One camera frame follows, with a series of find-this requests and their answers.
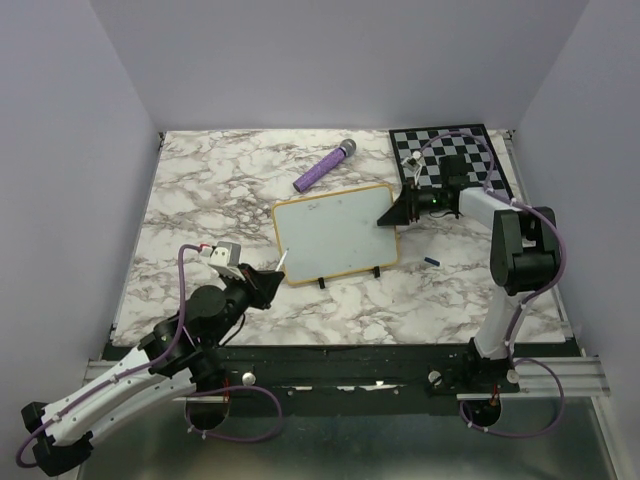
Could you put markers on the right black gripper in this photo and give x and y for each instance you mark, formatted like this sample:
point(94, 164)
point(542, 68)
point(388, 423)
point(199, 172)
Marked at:
point(405, 209)

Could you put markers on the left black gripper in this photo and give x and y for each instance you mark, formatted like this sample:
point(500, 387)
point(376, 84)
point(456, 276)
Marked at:
point(262, 286)

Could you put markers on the white marker pen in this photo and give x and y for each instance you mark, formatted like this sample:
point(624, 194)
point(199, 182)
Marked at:
point(282, 260)

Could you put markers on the blue marker cap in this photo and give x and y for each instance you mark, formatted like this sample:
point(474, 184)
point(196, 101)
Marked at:
point(432, 261)

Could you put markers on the yellow framed whiteboard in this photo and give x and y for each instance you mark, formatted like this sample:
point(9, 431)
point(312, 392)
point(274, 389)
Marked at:
point(335, 234)

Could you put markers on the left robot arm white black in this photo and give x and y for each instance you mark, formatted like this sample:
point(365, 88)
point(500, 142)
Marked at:
point(62, 433)

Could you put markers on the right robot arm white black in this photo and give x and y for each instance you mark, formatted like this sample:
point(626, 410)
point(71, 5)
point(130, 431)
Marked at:
point(526, 258)

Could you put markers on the black grey chessboard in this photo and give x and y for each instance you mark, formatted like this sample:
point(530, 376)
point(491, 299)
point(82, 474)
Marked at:
point(470, 150)

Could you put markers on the purple toy microphone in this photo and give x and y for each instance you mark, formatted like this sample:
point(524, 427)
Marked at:
point(345, 150)

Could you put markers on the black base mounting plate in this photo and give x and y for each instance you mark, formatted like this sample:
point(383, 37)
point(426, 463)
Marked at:
point(349, 380)

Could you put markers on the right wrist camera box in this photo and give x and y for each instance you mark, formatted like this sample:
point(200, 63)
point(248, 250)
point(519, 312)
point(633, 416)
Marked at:
point(414, 164)

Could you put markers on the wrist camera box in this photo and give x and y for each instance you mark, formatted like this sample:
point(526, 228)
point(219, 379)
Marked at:
point(223, 258)
point(414, 164)

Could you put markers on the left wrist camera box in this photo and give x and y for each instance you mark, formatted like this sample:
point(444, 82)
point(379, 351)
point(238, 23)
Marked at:
point(223, 258)

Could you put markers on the wire whiteboard stand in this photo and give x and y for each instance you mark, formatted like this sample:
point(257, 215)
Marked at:
point(374, 272)

